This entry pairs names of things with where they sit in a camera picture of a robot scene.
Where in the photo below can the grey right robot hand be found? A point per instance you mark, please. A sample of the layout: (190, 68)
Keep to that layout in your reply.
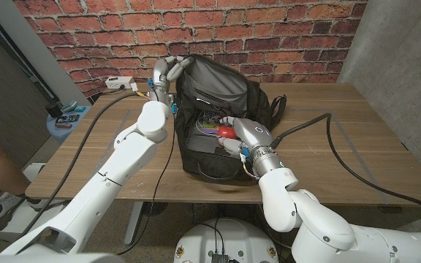
(254, 137)

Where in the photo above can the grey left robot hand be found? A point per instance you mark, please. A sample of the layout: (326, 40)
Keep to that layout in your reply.
(161, 78)

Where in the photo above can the red apple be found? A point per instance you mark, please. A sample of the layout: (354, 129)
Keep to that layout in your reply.
(226, 132)

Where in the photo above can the black backpack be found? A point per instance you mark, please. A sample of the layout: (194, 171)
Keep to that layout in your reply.
(210, 80)

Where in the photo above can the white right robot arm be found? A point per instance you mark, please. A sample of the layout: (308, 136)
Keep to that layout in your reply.
(324, 226)

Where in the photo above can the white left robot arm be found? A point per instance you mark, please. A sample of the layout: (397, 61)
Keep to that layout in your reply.
(123, 164)

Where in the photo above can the white power strip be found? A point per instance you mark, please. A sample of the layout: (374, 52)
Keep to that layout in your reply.
(119, 82)

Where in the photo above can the purple colourful package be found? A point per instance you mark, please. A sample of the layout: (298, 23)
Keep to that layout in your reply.
(210, 126)

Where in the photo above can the teal small flat case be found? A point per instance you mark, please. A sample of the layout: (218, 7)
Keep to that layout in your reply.
(80, 109)

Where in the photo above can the grey teal small device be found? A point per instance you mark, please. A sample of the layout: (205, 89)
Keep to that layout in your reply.
(68, 106)

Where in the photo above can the red brick printed backdrop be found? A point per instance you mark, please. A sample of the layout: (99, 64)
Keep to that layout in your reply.
(269, 36)

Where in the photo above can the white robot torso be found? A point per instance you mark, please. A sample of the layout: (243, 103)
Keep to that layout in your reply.
(225, 237)

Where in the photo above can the small red object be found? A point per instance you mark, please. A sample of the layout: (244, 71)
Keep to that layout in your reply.
(63, 125)

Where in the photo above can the black cup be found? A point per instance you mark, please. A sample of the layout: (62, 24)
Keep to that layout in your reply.
(54, 110)

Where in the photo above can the light blue round stool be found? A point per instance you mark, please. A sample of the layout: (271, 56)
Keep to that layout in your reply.
(62, 133)

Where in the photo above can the grey table leg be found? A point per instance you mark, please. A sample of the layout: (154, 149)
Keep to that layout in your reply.
(133, 223)

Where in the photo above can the black door rail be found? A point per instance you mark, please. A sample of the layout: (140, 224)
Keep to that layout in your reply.
(31, 76)

